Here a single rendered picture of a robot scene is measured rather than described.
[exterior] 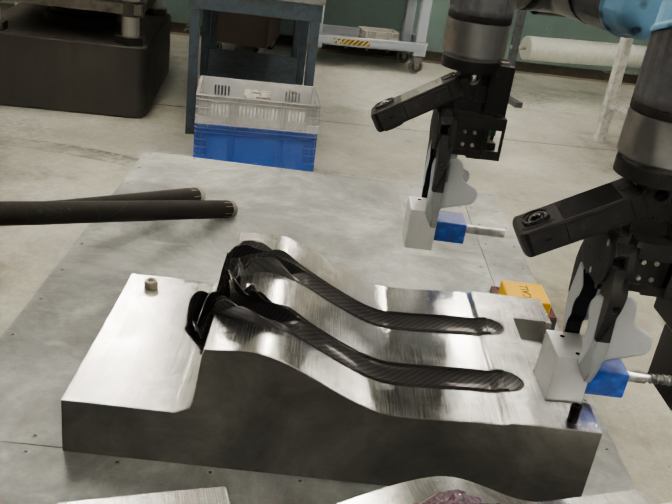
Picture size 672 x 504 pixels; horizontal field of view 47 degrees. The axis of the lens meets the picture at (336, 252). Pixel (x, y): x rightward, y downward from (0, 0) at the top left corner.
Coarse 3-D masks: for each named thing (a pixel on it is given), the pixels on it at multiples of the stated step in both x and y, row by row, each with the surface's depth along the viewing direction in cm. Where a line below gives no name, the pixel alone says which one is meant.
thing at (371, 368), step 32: (256, 256) 86; (288, 256) 87; (224, 288) 86; (320, 288) 87; (192, 320) 82; (256, 320) 73; (288, 320) 77; (384, 320) 89; (416, 320) 89; (448, 320) 89; (480, 320) 89; (352, 352) 79; (416, 384) 77; (448, 384) 78; (480, 384) 78; (512, 384) 78
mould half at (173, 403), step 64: (320, 256) 93; (128, 320) 85; (320, 320) 80; (512, 320) 90; (128, 384) 75; (192, 384) 75; (256, 384) 70; (320, 384) 70; (384, 384) 76; (64, 448) 74; (128, 448) 74; (192, 448) 74; (256, 448) 74; (320, 448) 73; (384, 448) 73; (448, 448) 73; (512, 448) 73; (576, 448) 73
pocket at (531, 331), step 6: (516, 318) 90; (516, 324) 91; (522, 324) 91; (528, 324) 91; (534, 324) 91; (540, 324) 91; (546, 324) 90; (522, 330) 91; (528, 330) 91; (534, 330) 91; (540, 330) 91; (522, 336) 92; (528, 336) 92; (534, 336) 91; (540, 336) 91; (528, 342) 91; (534, 342) 91; (540, 342) 92
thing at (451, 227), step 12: (408, 204) 102; (420, 204) 101; (408, 216) 101; (420, 216) 100; (444, 216) 102; (456, 216) 103; (408, 228) 100; (420, 228) 100; (432, 228) 100; (444, 228) 101; (456, 228) 101; (468, 228) 102; (480, 228) 102; (492, 228) 103; (408, 240) 101; (420, 240) 101; (432, 240) 101; (444, 240) 101; (456, 240) 101
